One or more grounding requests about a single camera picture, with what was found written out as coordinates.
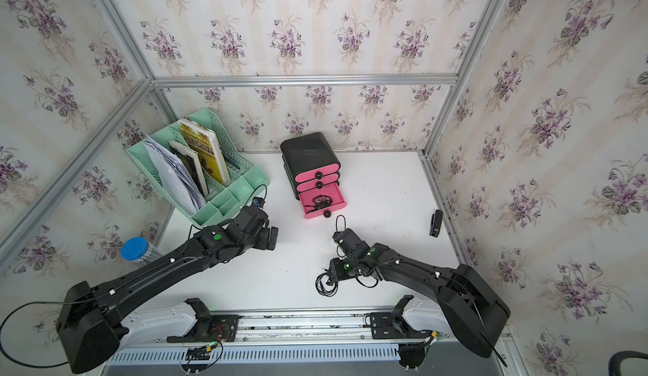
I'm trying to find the black earphones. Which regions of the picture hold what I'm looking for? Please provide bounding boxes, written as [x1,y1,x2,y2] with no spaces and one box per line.
[315,272,339,298]
[310,195,333,212]

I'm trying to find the pink bottom drawer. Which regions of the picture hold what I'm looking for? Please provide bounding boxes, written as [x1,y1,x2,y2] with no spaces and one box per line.
[299,183,347,219]

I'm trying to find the pink top drawer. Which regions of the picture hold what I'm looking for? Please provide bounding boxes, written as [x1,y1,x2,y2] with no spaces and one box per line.
[295,163,340,183]

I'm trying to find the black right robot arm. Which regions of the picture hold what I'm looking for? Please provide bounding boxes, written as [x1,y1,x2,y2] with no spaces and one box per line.
[316,229,511,357]

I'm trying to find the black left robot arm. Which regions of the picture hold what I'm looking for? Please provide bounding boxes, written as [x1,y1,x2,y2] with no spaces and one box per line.
[55,206,278,374]

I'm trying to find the black drawer cabinet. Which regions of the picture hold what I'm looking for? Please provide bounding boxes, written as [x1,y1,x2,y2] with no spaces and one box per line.
[280,132,341,200]

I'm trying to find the black stapler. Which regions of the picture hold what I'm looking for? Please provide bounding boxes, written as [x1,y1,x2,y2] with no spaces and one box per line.
[429,209,444,238]

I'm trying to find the green desk organizer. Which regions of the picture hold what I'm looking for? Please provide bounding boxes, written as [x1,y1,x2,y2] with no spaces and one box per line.
[127,108,269,228]

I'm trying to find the black white notebook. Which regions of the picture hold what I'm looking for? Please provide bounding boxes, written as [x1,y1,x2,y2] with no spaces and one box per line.
[169,141,209,196]

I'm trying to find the white paper stack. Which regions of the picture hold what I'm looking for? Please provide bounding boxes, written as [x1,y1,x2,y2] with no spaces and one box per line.
[143,136,206,215]

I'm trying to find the yellow book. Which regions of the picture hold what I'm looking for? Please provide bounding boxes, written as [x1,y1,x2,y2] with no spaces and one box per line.
[177,119,231,186]

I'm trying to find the blue lid container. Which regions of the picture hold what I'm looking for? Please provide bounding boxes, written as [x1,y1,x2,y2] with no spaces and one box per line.
[120,237,162,266]

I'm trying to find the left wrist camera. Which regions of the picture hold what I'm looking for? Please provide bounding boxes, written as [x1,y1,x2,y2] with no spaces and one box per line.
[248,197,267,217]

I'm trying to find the aluminium front rail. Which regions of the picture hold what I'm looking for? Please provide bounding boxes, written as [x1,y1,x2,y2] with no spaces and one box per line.
[90,303,527,375]

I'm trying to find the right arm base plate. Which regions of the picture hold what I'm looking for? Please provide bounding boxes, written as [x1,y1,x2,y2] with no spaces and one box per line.
[364,294,444,340]

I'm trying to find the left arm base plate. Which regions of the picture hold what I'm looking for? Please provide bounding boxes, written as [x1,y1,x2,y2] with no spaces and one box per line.
[166,298,241,343]

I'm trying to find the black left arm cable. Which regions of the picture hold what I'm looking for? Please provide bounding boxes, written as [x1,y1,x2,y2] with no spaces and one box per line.
[0,301,72,370]

